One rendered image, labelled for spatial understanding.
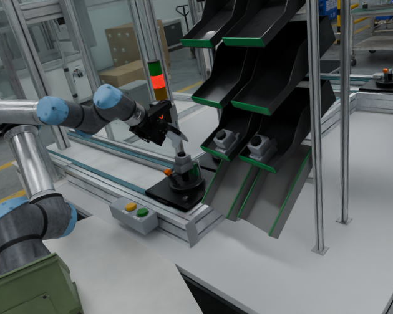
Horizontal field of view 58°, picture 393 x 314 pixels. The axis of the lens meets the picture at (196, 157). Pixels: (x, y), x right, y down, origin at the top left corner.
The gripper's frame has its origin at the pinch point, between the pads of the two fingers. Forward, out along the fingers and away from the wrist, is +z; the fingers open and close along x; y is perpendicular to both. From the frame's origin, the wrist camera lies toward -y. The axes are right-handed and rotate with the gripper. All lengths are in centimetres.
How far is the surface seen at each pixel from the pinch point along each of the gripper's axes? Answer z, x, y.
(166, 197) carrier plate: 7.2, -0.1, 22.0
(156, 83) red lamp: -5.8, -17.4, -17.5
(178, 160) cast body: 4.9, 0.1, 7.6
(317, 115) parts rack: -9, 53, -11
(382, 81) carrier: 99, 26, -84
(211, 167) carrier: 24.0, -0.3, 3.1
